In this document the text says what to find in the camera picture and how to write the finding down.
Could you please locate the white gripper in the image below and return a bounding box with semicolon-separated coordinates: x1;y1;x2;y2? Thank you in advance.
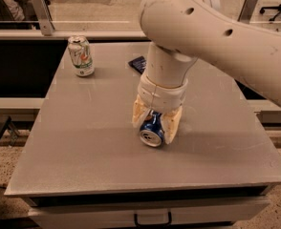
132;73;188;144

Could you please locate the blue pepsi can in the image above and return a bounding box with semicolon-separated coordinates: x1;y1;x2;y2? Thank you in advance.
140;111;164;148

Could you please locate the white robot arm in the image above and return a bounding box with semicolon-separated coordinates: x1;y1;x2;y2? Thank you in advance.
132;0;281;147

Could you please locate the white green 7up can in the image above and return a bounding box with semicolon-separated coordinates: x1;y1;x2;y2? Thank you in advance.
68;35;95;77

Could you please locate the dark blue snack wrapper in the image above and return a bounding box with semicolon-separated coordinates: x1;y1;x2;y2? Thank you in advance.
128;56;146;74

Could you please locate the white drawer with black handle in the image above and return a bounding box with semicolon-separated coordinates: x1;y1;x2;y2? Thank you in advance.
29;196;270;229

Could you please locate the right metal glass bracket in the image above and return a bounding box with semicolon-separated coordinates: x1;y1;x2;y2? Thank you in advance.
238;0;258;24

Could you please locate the metal glass bracket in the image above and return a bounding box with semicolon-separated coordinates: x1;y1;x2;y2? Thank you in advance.
31;0;54;36
238;0;258;24

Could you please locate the left metal glass bracket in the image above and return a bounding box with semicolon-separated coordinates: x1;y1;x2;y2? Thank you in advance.
31;0;54;36

